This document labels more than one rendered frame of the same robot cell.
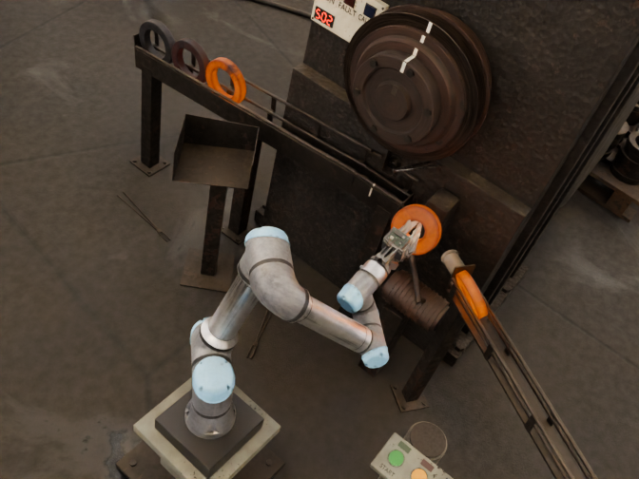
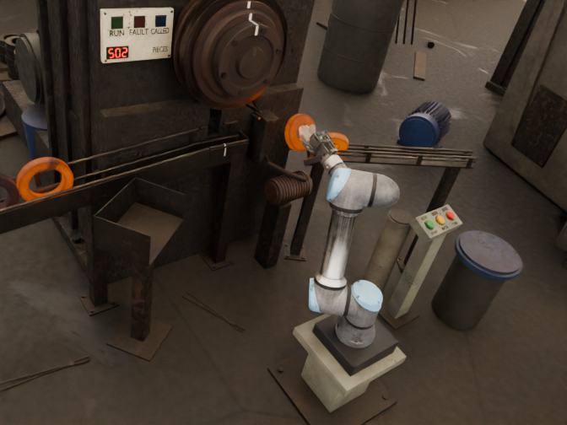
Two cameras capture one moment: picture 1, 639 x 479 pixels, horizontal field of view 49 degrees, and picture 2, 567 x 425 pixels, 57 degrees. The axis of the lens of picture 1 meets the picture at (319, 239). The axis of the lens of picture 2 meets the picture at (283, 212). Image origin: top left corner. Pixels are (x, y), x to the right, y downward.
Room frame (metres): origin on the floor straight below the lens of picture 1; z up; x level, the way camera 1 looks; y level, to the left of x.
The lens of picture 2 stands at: (0.91, 1.59, 1.85)
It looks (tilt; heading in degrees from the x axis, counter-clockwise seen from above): 36 degrees down; 288
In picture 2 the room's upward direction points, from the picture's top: 14 degrees clockwise
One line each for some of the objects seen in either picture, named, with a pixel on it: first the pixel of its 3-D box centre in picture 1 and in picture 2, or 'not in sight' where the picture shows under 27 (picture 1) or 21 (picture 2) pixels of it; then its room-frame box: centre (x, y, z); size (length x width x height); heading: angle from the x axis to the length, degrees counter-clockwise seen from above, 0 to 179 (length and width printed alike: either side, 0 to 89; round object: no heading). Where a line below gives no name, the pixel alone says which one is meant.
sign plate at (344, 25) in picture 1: (348, 12); (137, 34); (2.08, 0.12, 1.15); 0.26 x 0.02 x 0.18; 64
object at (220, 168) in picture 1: (209, 210); (139, 279); (1.79, 0.43, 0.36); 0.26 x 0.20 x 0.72; 99
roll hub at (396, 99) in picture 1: (395, 99); (248, 61); (1.74, -0.10, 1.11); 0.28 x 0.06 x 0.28; 64
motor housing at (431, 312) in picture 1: (398, 333); (280, 220); (1.57, -0.38, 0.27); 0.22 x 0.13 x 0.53; 64
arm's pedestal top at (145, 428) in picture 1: (208, 428); (348, 345); (0.99, 0.16, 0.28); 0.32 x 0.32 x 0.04; 62
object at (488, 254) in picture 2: not in sight; (472, 282); (0.60, -0.64, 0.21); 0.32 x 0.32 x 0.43
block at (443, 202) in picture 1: (434, 222); (261, 137); (1.74, -0.36, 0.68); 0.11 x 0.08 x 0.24; 154
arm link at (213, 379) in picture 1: (213, 384); (362, 302); (1.00, 0.17, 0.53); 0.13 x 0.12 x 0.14; 21
